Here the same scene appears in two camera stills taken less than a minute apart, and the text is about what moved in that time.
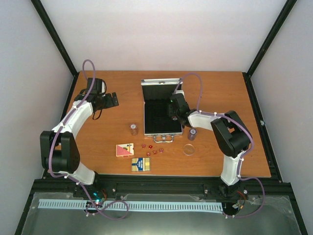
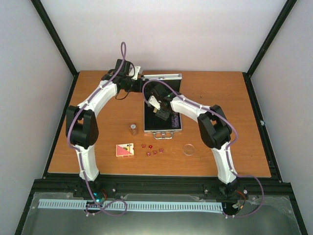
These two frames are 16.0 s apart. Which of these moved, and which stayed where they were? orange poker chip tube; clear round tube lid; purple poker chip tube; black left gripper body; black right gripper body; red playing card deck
Moved: black right gripper body; black left gripper body; purple poker chip tube
Stayed: clear round tube lid; orange poker chip tube; red playing card deck
